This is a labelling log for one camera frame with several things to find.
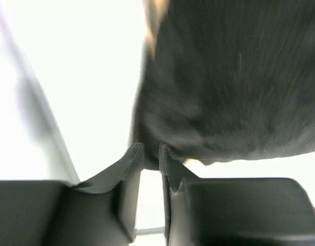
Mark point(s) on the black floral pillowcase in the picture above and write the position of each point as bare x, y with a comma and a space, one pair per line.
227, 80

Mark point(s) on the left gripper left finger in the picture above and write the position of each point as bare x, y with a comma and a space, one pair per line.
98, 211

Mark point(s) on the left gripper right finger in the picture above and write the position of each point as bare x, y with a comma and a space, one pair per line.
232, 211

